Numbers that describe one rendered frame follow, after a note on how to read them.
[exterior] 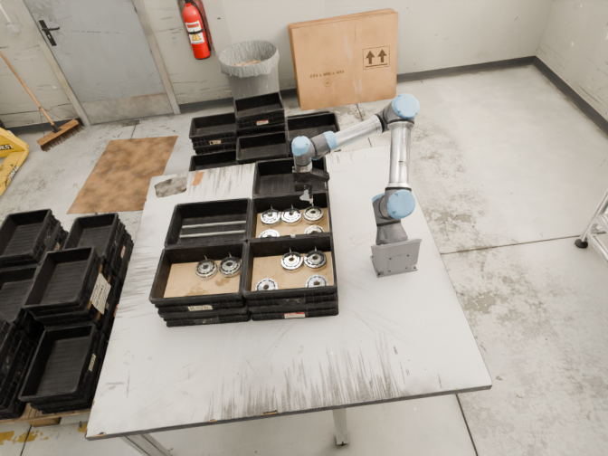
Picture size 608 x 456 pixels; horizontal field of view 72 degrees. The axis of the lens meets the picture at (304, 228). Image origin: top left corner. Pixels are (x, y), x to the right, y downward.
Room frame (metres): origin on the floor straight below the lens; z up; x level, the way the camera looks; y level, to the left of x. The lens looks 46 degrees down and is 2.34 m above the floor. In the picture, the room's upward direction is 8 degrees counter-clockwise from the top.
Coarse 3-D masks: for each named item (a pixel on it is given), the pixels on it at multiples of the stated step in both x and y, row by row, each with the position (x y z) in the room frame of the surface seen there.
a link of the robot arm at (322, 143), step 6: (324, 132) 1.50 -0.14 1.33; (330, 132) 1.49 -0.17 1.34; (312, 138) 1.46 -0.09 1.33; (318, 138) 1.46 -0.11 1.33; (324, 138) 1.45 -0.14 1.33; (330, 138) 1.46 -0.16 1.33; (336, 138) 1.46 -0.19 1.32; (318, 144) 1.44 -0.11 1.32; (324, 144) 1.44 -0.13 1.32; (330, 144) 1.44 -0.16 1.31; (336, 144) 1.45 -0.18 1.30; (318, 150) 1.42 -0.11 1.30; (324, 150) 1.43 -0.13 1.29
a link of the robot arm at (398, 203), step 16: (400, 96) 1.59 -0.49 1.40; (384, 112) 1.64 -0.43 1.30; (400, 112) 1.52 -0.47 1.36; (416, 112) 1.53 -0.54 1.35; (400, 128) 1.50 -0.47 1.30; (400, 144) 1.45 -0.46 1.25; (400, 160) 1.39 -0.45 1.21; (400, 176) 1.34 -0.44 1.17; (400, 192) 1.27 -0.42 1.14; (384, 208) 1.28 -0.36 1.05; (400, 208) 1.22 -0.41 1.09
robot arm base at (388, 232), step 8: (376, 224) 1.31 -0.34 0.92; (384, 224) 1.28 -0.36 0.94; (392, 224) 1.27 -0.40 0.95; (400, 224) 1.28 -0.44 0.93; (376, 232) 1.29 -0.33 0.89; (384, 232) 1.26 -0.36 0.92; (392, 232) 1.24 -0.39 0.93; (400, 232) 1.24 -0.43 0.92; (376, 240) 1.25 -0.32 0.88; (384, 240) 1.22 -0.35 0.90; (392, 240) 1.21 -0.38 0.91; (400, 240) 1.21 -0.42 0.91
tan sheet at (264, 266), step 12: (324, 252) 1.26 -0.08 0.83; (264, 264) 1.24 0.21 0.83; (276, 264) 1.23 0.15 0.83; (252, 276) 1.19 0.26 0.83; (264, 276) 1.18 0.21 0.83; (276, 276) 1.17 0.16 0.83; (288, 276) 1.16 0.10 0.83; (300, 276) 1.15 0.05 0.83; (324, 276) 1.13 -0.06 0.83; (252, 288) 1.12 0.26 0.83; (288, 288) 1.09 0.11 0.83
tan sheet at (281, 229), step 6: (300, 210) 1.57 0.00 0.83; (324, 210) 1.55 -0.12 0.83; (258, 216) 1.57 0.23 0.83; (324, 216) 1.50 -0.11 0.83; (258, 222) 1.53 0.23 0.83; (300, 222) 1.49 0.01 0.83; (324, 222) 1.46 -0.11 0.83; (258, 228) 1.49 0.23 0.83; (264, 228) 1.48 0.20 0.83; (270, 228) 1.47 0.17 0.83; (276, 228) 1.47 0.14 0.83; (282, 228) 1.46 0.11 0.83; (288, 228) 1.46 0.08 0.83; (294, 228) 1.45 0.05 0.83; (300, 228) 1.44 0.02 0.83; (306, 228) 1.44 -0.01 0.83; (324, 228) 1.42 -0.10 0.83; (258, 234) 1.44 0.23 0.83; (282, 234) 1.42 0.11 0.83; (288, 234) 1.41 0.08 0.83
